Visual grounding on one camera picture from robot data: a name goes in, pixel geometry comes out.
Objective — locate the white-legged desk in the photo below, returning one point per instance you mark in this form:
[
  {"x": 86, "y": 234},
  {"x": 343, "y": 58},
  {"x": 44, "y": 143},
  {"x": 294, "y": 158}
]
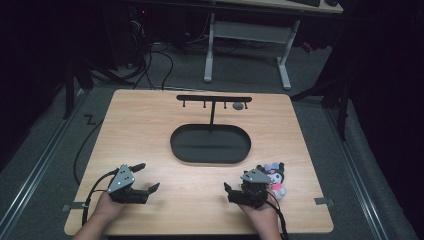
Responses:
[{"x": 250, "y": 31}]

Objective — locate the person's left hand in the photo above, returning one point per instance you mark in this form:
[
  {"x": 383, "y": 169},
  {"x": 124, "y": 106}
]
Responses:
[{"x": 106, "y": 206}]

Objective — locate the grey tape strip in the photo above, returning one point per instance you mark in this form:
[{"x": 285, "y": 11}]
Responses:
[
  {"x": 324, "y": 201},
  {"x": 75, "y": 206}
]

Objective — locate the black hook stand with tray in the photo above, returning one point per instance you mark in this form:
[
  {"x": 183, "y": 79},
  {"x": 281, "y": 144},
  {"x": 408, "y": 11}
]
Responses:
[{"x": 210, "y": 143}]

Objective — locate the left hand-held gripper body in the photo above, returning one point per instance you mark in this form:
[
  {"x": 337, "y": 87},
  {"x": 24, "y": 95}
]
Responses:
[{"x": 124, "y": 186}]

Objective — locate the dark computer tower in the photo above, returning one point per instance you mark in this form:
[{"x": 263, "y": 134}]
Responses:
[{"x": 138, "y": 33}]

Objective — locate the black and pink plush toy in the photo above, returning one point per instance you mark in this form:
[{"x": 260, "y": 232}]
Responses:
[{"x": 277, "y": 180}]

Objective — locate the black keyboard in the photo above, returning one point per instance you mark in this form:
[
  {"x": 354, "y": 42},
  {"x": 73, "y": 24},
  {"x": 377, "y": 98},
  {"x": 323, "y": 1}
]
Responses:
[{"x": 305, "y": 2}]

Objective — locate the metal floor rail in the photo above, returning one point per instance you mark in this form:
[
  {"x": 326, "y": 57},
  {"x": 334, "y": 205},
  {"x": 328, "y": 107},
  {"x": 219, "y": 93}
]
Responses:
[
  {"x": 358, "y": 176},
  {"x": 36, "y": 166}
]

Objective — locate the person's right hand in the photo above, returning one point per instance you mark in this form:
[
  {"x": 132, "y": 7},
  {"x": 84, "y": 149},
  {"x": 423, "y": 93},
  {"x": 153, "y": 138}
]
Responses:
[{"x": 261, "y": 215}]

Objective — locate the grey round table cap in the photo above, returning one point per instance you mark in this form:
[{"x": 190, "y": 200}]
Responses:
[{"x": 238, "y": 106}]

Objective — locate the black metal stand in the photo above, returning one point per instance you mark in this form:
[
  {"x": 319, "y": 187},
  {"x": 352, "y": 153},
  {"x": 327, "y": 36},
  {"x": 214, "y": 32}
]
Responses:
[
  {"x": 343, "y": 106},
  {"x": 70, "y": 86}
]

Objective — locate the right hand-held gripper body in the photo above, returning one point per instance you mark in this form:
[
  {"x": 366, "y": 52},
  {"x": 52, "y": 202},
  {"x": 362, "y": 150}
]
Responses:
[{"x": 250, "y": 191}]

